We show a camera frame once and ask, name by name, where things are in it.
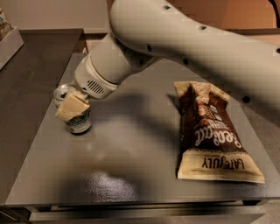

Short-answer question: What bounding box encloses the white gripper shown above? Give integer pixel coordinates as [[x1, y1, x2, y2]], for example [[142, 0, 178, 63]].
[[55, 55, 118, 122]]

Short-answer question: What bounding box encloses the white box with items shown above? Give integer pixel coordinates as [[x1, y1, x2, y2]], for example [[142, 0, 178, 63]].
[[0, 8, 24, 70]]

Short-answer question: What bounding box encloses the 7up soda can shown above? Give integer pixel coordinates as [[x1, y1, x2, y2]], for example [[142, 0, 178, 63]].
[[53, 83, 91, 134]]

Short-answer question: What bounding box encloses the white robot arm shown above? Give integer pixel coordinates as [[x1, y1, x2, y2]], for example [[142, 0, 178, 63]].
[[56, 0, 280, 122]]

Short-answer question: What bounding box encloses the brown Late July snack bag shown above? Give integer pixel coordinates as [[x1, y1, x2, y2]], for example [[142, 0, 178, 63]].
[[174, 81, 265, 184]]

